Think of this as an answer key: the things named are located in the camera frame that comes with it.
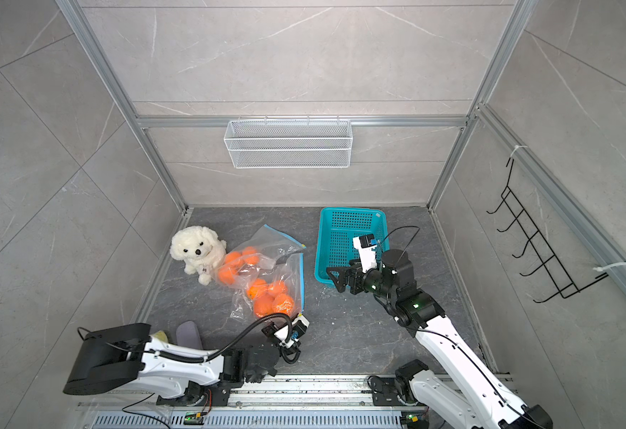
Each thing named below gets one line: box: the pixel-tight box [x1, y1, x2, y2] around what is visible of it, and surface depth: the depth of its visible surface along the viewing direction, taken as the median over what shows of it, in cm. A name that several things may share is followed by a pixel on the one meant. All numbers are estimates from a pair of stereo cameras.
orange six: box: [242, 245, 260, 266], surface depth 100 cm
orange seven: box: [218, 266, 236, 286], surface depth 91 cm
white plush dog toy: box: [169, 225, 228, 286], surface depth 87 cm
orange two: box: [253, 294, 277, 318], surface depth 85 cm
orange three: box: [271, 279, 288, 295], surface depth 85 cm
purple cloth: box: [175, 319, 204, 350], surface depth 85 cm
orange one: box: [272, 293, 295, 316], surface depth 81 cm
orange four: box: [246, 277, 269, 300], surface depth 88 cm
